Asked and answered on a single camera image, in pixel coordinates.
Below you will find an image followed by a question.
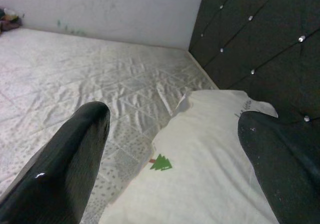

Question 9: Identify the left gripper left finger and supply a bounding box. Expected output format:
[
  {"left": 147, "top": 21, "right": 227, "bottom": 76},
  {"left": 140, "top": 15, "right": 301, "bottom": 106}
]
[{"left": 0, "top": 101, "right": 111, "bottom": 224}]

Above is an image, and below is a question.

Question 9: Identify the white quilted mattress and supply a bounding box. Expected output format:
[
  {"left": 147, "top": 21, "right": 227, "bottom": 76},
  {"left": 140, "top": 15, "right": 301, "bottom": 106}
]
[{"left": 0, "top": 27, "right": 218, "bottom": 224}]

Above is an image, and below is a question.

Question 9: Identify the white printed pillow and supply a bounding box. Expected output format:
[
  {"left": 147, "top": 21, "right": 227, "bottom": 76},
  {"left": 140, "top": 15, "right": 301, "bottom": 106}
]
[{"left": 98, "top": 89, "right": 280, "bottom": 224}]

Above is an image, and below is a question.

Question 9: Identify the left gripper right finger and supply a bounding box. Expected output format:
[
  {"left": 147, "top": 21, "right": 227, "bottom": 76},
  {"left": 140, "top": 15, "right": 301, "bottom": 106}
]
[{"left": 237, "top": 110, "right": 320, "bottom": 224}]

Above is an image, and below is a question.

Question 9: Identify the black tufted headboard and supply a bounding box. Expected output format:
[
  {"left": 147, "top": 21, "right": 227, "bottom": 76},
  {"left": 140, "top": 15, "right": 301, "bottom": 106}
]
[{"left": 187, "top": 0, "right": 320, "bottom": 145}]

